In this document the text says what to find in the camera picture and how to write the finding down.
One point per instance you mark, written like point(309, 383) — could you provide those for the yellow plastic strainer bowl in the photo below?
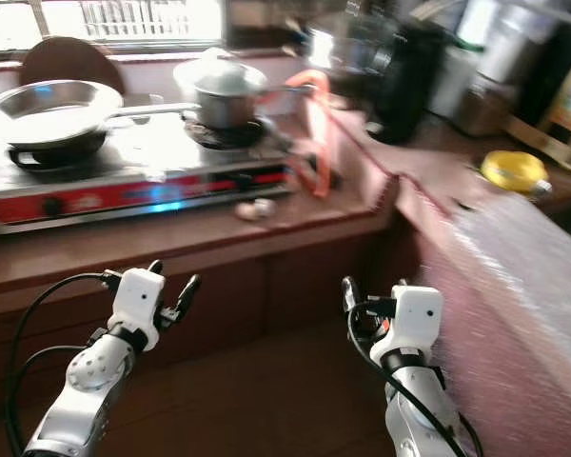
point(514, 171)

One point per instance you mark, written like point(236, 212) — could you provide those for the garlic bulb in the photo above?
point(255, 209)

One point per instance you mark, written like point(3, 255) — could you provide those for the clear bubble wrap sheet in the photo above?
point(523, 276)

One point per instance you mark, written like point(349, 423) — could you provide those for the steel frying pan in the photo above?
point(52, 116)

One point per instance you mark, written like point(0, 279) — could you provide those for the steel pot with lid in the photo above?
point(224, 95)

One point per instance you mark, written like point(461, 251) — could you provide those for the black electric kettle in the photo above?
point(409, 90)

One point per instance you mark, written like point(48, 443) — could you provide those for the white jar with green lid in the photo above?
point(452, 86)

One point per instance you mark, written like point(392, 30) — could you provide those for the round brown cutting board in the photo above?
point(71, 62)

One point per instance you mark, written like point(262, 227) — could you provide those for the beige water ioniser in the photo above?
point(566, 124)

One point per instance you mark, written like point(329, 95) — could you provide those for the large shiny steel pot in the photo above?
point(338, 52)

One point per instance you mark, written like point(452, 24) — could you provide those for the window with metal grille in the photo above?
point(124, 19)

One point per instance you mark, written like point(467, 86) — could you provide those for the white plastic jug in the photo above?
point(509, 43)

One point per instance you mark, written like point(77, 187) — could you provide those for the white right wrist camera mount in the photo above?
point(414, 319)

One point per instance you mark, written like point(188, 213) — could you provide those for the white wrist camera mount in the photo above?
point(414, 319)
point(136, 300)

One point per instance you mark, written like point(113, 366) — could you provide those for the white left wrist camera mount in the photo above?
point(136, 300)

